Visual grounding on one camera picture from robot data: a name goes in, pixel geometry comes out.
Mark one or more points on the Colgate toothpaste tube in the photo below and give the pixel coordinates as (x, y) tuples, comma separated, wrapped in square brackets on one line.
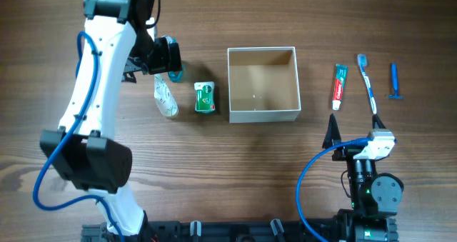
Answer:
[(340, 79)]

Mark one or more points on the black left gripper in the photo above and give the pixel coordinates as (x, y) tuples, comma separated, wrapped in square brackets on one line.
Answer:
[(165, 60)]

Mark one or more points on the white square box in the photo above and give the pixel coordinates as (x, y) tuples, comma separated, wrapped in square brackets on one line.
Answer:
[(263, 84)]

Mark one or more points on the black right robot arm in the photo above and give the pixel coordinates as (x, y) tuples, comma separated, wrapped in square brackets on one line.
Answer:
[(374, 196)]

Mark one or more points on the blue Listerine mouthwash bottle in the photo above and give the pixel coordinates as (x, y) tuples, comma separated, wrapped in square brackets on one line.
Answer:
[(175, 65)]

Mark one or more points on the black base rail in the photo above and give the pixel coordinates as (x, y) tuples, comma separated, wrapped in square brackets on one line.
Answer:
[(214, 231)]

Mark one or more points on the blue white toothbrush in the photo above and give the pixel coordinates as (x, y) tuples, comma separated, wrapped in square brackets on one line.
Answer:
[(362, 64)]

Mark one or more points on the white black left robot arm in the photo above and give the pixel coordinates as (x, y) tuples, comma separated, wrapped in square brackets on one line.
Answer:
[(118, 40)]

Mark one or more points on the green Dettol soap pack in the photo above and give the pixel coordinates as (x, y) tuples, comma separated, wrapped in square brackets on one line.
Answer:
[(205, 97)]

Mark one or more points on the white patterned cream tube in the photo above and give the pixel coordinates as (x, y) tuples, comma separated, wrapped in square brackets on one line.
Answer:
[(165, 101)]

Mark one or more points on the blue disposable razor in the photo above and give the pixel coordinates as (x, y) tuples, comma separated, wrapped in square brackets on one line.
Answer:
[(394, 82)]

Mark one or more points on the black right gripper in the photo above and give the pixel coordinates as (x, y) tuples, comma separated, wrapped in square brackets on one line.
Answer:
[(333, 136)]

